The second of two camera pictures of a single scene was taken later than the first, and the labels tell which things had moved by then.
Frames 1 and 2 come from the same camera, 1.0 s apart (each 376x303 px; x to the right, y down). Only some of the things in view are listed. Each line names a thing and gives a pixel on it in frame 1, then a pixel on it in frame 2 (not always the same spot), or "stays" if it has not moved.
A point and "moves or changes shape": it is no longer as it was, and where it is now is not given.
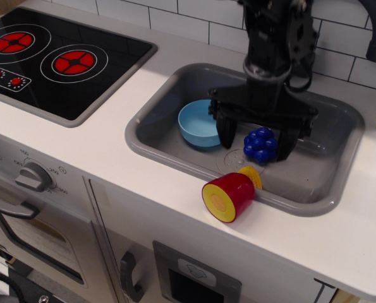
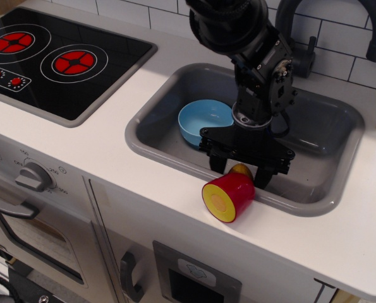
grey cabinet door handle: x=127 y=264 stays
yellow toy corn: x=251 y=171 moves or changes shape
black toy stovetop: x=59 y=72 stays
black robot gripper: x=264 y=101 -> x=258 y=146
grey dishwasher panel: x=186 y=278 stays
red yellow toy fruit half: x=228 y=194 stays
